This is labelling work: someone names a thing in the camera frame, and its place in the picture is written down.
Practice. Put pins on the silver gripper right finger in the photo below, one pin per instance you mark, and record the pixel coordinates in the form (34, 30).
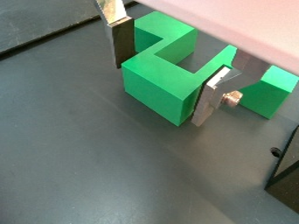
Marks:
(221, 89)

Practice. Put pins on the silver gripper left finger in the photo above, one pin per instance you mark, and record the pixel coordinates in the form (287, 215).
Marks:
(121, 29)

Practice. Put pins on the green stepped block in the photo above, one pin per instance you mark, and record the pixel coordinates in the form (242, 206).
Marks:
(167, 88)

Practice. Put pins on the black angled fixture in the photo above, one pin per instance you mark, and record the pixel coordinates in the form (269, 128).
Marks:
(283, 182)

